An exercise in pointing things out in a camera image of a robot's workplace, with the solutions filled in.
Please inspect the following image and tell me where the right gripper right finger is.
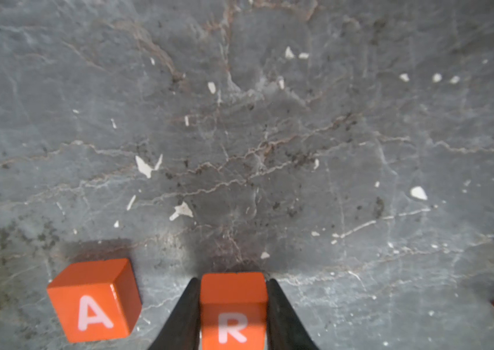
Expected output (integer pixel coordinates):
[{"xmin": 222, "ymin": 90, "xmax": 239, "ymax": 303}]
[{"xmin": 267, "ymin": 279, "xmax": 319, "ymax": 350}]

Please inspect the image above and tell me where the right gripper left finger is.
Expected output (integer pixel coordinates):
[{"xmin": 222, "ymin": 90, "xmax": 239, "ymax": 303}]
[{"xmin": 149, "ymin": 278, "xmax": 200, "ymax": 350}]

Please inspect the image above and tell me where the red R letter block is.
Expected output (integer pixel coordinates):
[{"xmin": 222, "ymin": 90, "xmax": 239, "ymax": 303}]
[{"xmin": 200, "ymin": 272, "xmax": 269, "ymax": 350}]

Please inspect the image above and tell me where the red A letter block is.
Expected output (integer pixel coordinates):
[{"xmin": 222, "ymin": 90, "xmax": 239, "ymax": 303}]
[{"xmin": 47, "ymin": 258, "xmax": 142, "ymax": 344}]

